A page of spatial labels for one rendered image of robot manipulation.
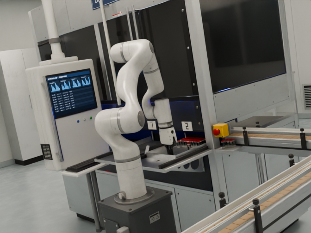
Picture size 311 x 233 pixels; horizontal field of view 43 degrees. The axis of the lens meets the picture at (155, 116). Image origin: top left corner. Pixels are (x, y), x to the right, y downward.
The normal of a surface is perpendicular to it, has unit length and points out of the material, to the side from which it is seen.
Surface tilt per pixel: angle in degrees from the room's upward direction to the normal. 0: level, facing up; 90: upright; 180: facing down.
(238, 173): 90
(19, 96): 90
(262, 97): 90
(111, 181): 90
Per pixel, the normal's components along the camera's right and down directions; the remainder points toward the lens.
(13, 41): 0.66, 0.00
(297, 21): -0.73, 0.22
